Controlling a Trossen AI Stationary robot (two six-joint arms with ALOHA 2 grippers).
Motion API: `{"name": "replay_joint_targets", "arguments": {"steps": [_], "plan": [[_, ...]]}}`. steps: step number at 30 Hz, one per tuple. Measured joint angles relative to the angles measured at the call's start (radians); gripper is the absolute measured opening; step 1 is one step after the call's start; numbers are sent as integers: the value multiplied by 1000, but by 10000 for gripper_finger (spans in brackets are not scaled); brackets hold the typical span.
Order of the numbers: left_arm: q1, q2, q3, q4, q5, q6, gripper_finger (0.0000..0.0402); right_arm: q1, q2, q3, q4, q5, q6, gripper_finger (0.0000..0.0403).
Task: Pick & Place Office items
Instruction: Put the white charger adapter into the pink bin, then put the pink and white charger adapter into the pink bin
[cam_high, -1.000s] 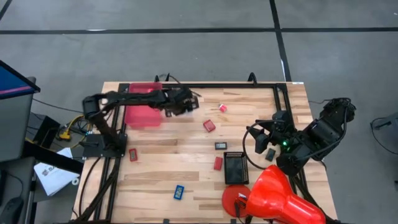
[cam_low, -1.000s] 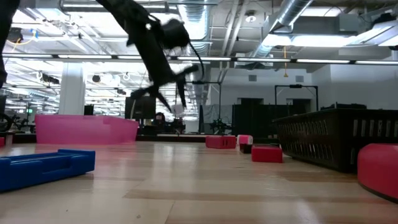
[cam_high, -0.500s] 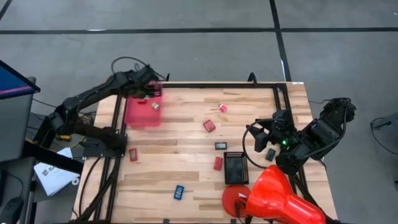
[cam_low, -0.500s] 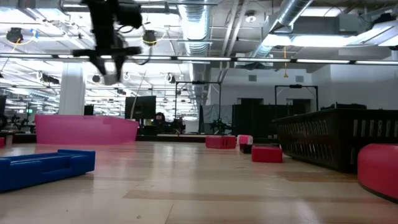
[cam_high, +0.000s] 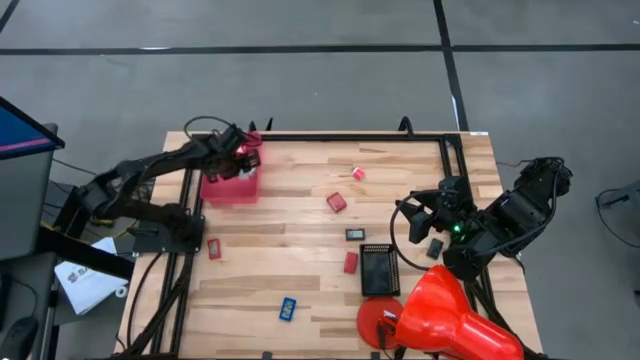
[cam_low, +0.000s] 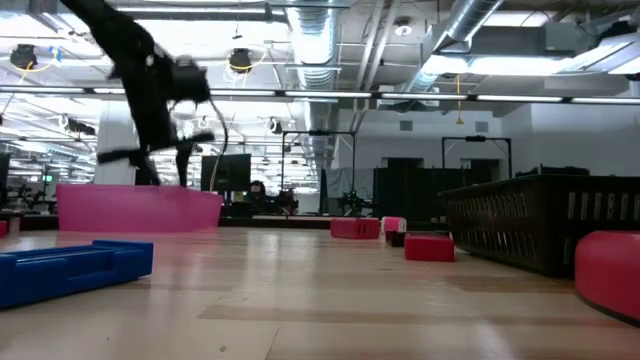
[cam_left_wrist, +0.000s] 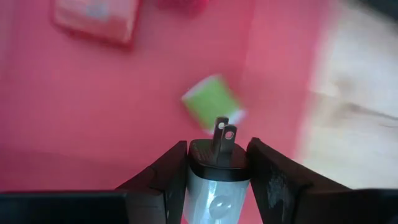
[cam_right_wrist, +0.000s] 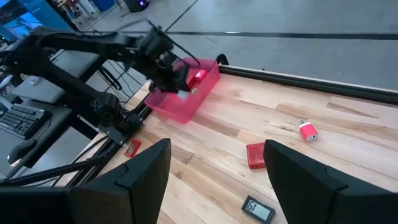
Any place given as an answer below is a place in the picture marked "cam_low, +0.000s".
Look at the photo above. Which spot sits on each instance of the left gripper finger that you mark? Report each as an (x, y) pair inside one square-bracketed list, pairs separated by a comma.
[(146, 172), (183, 167)]

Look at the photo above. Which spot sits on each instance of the small blue rectangular box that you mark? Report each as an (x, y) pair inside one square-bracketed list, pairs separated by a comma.
[(65, 272)]

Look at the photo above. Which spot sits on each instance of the red rectangular box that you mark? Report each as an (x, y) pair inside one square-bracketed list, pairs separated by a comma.
[(355, 228), (429, 248)]

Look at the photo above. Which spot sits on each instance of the small red white block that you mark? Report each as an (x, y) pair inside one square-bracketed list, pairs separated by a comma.
[(394, 224)]

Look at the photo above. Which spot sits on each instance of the background black robot arm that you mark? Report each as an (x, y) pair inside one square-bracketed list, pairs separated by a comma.
[(354, 204)]

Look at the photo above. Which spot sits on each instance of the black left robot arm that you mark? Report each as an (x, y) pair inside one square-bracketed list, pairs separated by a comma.
[(125, 45)]

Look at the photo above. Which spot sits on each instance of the pink translucent plastic bin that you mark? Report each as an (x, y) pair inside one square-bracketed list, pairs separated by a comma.
[(135, 210)]

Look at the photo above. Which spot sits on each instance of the white building column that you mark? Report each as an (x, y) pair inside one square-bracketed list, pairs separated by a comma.
[(112, 130)]

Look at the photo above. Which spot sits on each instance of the black background monitor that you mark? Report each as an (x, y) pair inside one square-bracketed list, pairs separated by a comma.
[(230, 172)]

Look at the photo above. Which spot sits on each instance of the seated person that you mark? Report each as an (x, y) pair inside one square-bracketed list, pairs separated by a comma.
[(257, 189)]

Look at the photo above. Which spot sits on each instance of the small red object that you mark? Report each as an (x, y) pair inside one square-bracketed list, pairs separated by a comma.
[(3, 228)]

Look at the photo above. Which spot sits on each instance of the black cabinet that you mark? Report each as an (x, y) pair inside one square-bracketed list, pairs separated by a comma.
[(410, 195)]

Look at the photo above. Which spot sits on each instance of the black mesh basket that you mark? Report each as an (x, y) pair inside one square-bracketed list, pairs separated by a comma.
[(540, 225)]

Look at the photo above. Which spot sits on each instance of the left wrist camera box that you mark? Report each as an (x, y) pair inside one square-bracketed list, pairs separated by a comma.
[(190, 80)]

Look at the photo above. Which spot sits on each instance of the black metal frame stand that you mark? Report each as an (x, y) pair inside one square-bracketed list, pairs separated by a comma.
[(320, 133), (475, 138)]

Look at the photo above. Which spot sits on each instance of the long ceiling light rail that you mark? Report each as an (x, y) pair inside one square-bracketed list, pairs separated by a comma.
[(325, 94)]

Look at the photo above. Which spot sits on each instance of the silver ventilation duct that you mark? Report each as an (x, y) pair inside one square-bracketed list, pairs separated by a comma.
[(470, 15), (315, 40)]

